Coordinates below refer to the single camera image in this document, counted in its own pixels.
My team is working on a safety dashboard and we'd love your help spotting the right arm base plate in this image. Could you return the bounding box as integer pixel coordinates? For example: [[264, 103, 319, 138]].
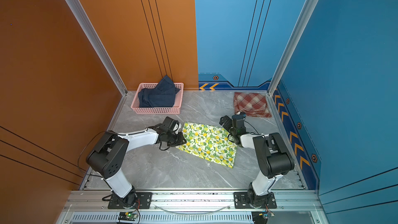
[[233, 191, 277, 209]]

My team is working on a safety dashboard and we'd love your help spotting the aluminium right corner post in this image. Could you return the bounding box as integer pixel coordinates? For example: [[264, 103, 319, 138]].
[[267, 0, 319, 96]]

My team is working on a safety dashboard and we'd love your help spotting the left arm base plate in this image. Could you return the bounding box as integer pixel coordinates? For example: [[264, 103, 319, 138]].
[[102, 192, 153, 210]]

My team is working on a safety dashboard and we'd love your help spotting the lemon print skirt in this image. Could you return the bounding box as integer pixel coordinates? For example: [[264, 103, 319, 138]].
[[177, 122, 237, 169]]

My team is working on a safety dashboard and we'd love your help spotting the dark navy skirt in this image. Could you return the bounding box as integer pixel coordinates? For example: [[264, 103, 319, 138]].
[[138, 75, 180, 108]]

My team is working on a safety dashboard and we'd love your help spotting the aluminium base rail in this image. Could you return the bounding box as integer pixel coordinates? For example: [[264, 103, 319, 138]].
[[56, 189, 329, 224]]

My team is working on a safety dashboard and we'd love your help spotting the aluminium left corner post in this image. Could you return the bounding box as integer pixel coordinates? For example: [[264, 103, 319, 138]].
[[65, 0, 128, 96]]

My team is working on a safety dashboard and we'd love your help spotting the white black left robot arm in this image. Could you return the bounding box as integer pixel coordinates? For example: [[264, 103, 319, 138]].
[[86, 127, 187, 208]]

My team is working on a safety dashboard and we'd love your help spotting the green circuit board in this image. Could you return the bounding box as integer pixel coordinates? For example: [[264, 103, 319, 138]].
[[118, 212, 140, 224]]

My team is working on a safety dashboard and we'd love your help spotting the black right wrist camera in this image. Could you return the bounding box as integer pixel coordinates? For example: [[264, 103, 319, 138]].
[[219, 114, 246, 131]]

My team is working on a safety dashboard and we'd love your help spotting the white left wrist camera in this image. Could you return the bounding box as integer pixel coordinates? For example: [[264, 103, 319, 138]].
[[162, 117, 181, 133]]

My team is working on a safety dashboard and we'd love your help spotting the aluminium corner post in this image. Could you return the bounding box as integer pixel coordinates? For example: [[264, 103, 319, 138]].
[[267, 0, 319, 96], [65, 0, 128, 96]]

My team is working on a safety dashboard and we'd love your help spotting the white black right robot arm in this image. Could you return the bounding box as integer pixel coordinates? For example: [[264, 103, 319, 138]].
[[228, 127, 295, 208]]

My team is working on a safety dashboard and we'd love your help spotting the right circuit board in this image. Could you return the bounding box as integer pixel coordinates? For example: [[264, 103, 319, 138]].
[[251, 211, 275, 224]]

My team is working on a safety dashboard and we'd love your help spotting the pink perforated plastic basket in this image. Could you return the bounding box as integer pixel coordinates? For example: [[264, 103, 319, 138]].
[[131, 83, 184, 115]]

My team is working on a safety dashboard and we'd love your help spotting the red plaid skirt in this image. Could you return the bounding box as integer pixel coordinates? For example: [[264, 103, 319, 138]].
[[233, 92, 272, 118]]

